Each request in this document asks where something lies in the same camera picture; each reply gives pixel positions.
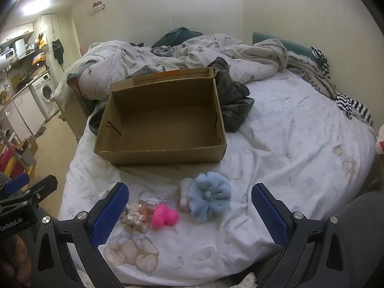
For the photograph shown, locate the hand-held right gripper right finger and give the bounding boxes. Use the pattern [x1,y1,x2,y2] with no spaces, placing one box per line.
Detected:
[251,183,360,288]

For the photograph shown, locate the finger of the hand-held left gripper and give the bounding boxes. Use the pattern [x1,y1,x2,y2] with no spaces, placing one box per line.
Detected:
[0,174,30,195]
[12,174,58,206]

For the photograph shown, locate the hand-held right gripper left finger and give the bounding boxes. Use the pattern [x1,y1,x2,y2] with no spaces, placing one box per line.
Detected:
[31,182,129,288]

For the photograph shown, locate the lace trimmed bow scrunchie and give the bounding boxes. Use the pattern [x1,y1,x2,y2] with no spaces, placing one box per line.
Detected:
[120,202,152,233]

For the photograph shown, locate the pink rubber toy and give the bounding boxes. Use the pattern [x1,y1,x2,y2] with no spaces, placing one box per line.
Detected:
[151,203,180,228]

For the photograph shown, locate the blue fluffy scrunchie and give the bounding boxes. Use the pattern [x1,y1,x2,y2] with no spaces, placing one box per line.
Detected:
[187,172,232,223]

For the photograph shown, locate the white scrunchie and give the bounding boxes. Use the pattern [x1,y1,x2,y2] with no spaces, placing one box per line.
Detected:
[179,178,195,210]

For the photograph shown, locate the brown cardboard box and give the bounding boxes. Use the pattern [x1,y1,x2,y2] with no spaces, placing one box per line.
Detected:
[94,67,227,166]

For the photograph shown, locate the person's left hand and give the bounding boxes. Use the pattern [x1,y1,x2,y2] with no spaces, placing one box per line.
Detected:
[0,234,33,288]

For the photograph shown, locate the red yellow plastic rack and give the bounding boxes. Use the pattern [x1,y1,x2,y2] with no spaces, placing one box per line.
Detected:
[0,144,35,183]

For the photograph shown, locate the cardboard box on floor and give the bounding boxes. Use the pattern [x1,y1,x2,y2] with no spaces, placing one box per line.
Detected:
[16,136,39,157]

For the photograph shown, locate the clear packet with peach tag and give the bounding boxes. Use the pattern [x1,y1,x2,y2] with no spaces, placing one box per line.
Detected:
[138,190,168,213]

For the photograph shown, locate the white floor cabinet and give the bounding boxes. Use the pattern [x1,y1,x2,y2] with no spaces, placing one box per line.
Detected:
[0,88,35,138]

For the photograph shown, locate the white washing machine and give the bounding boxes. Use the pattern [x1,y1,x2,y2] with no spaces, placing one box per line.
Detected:
[29,72,57,120]

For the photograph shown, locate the person's grey trouser leg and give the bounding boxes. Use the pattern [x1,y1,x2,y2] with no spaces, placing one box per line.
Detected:
[337,191,384,288]

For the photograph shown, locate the camouflage garment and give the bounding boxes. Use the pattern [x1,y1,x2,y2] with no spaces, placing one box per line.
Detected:
[88,58,255,135]

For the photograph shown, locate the red patterned cloth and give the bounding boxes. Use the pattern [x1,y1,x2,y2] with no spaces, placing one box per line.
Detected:
[376,126,384,156]

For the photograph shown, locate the hanging dark garment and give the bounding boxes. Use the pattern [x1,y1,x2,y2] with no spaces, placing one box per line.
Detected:
[52,39,65,65]

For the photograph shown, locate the black white striped cloth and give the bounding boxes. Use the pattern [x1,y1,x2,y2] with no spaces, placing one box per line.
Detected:
[310,46,374,126]

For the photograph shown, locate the white water heater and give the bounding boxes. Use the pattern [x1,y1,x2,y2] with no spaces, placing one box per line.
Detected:
[13,38,26,59]

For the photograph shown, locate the white patterned duvet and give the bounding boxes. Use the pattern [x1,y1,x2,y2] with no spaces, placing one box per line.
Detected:
[54,33,288,108]

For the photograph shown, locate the patterned knit blanket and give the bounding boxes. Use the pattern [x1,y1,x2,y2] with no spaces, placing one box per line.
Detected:
[286,51,338,99]

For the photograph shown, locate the teal pillow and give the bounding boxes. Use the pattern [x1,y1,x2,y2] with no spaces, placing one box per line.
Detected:
[252,31,321,63]

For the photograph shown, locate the grey checked cloth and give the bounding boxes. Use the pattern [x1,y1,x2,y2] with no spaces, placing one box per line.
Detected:
[151,46,177,57]

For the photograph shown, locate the dark green clothing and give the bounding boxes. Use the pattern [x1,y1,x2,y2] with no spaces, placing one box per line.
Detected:
[151,27,204,48]

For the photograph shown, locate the wooden bed frame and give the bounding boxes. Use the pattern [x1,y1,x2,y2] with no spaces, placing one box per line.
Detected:
[58,75,90,137]

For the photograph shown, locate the white wall cabinet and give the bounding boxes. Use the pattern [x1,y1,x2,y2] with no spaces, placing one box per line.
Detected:
[0,22,35,45]

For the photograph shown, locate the white wall-mounted holder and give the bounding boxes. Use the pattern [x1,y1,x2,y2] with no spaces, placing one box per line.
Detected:
[88,2,106,15]

